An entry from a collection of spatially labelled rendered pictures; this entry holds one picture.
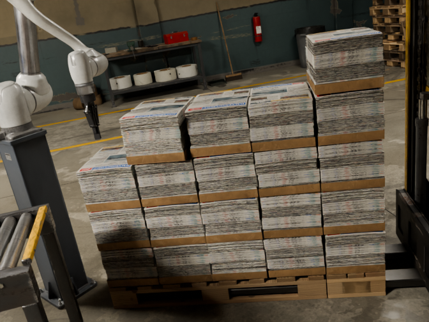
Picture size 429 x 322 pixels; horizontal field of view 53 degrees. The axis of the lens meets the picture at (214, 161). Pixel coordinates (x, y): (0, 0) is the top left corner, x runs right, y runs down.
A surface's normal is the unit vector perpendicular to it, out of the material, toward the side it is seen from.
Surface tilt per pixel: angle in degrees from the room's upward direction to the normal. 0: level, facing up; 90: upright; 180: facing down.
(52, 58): 90
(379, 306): 0
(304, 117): 90
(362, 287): 90
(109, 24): 90
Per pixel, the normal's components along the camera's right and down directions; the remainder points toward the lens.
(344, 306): -0.15, -0.93
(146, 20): 0.24, 0.30
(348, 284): -0.11, 0.36
